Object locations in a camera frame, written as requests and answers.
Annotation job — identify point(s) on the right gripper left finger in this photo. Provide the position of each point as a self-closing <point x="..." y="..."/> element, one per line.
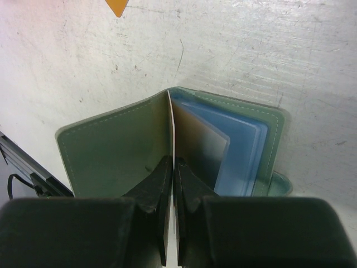
<point x="130" y="231"/>

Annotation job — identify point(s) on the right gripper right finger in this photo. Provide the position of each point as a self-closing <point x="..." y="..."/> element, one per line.
<point x="215" y="231"/>

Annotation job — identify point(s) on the gold VIP card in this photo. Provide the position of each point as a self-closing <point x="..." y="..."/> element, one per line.
<point x="117" y="6"/>
<point x="172" y="135"/>

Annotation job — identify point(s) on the aluminium frame rail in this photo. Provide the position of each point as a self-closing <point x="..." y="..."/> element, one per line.
<point x="30" y="173"/>

